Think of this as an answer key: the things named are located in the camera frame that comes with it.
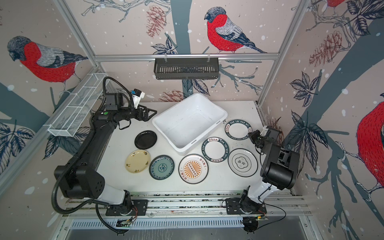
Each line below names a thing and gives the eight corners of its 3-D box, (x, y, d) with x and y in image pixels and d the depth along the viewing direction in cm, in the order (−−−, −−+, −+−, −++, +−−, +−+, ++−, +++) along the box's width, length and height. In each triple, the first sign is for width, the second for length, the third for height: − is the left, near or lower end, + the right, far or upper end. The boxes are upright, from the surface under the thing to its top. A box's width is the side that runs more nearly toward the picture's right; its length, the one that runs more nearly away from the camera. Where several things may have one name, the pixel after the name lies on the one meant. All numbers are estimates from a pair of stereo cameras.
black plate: (133, 149, 97) (132, 147, 95) (138, 132, 105) (137, 130, 103) (154, 149, 97) (154, 147, 95) (158, 132, 105) (157, 130, 103)
